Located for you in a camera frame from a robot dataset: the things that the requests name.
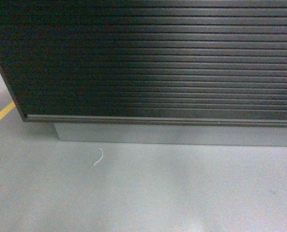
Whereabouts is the black checkout counter cabinet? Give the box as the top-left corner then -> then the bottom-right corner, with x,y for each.
0,0 -> 287,146

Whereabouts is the white string scrap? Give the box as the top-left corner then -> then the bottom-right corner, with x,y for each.
93,147 -> 104,166

